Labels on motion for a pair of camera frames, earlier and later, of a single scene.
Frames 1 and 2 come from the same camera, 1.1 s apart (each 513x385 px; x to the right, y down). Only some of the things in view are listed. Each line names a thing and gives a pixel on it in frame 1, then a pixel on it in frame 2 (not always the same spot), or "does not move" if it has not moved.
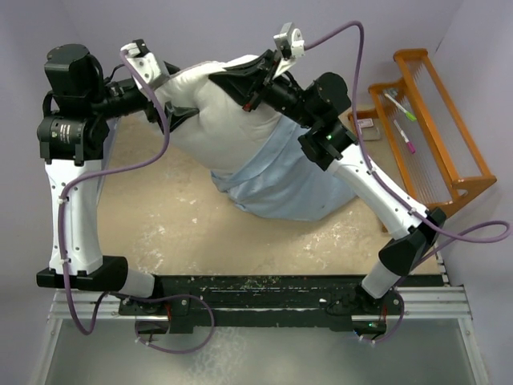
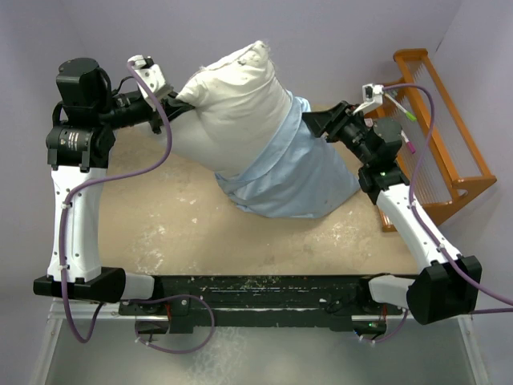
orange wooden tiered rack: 436,148 does not move
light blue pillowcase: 287,184 does not move
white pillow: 224,134 does not move
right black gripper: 246,80 -> 344,113
